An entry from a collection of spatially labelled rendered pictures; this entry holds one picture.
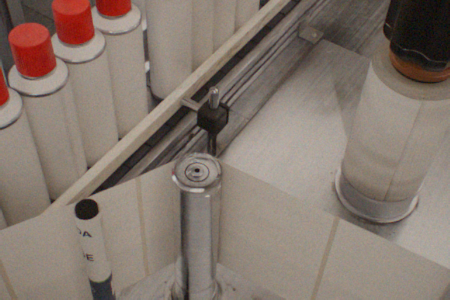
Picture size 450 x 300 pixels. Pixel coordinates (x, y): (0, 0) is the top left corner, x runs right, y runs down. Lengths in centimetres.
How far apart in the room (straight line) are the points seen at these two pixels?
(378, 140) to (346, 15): 45
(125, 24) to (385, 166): 28
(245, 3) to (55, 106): 34
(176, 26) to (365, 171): 25
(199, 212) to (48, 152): 20
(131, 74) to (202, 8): 13
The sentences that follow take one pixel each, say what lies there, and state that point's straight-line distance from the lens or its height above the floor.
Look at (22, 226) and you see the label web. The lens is 46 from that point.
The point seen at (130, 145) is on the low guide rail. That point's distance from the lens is 69.
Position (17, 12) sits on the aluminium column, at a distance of 73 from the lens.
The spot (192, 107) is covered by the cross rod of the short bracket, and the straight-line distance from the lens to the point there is 73.
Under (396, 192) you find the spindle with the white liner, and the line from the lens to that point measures 65.
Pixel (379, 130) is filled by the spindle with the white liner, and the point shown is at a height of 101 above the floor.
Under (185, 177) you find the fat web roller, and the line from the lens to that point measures 46.
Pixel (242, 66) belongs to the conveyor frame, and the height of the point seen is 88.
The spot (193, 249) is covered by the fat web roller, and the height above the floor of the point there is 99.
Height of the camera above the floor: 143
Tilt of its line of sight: 48 degrees down
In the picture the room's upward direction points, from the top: 4 degrees clockwise
